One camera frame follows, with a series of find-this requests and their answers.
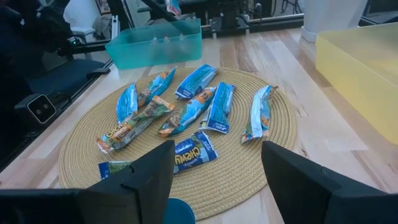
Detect round woven straw placemat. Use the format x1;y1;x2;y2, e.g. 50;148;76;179
58;67;298;221

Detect red-ended Chewy granola bar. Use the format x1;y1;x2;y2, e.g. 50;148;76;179
137;66;177;108
164;0;182;16
151;34;187;57

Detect green granola bar wrapper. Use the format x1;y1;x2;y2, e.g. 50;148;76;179
240;84;276;144

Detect yellow translucent plastic bin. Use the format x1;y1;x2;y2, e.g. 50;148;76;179
315;22;398;146

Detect black table-level camera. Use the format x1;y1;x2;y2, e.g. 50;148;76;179
14;93;58;125

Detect teal translucent plastic bin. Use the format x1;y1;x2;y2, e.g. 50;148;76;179
104;17;203;71

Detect orange-ended Chewy granola bar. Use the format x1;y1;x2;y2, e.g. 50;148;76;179
157;86;217;138
116;81;139;126
95;95;176;155

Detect black office chair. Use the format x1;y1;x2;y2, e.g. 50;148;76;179
0;0;110;97

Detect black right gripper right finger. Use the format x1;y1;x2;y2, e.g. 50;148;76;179
261;141;358;224

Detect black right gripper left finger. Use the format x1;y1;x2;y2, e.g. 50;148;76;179
77;139;176;224

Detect blue Chewy granola bar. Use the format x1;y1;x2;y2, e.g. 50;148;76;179
199;81;236;134
98;130;219;180
174;63;218;101

